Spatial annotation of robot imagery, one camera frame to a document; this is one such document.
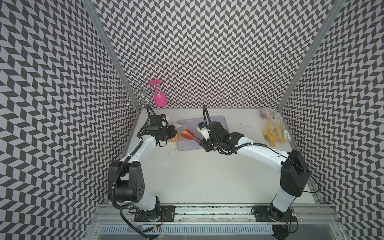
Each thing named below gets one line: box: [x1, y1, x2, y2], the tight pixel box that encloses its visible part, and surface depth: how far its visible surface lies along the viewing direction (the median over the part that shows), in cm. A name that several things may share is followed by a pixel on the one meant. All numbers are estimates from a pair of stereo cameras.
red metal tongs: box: [181, 129, 201, 143], surface depth 92 cm
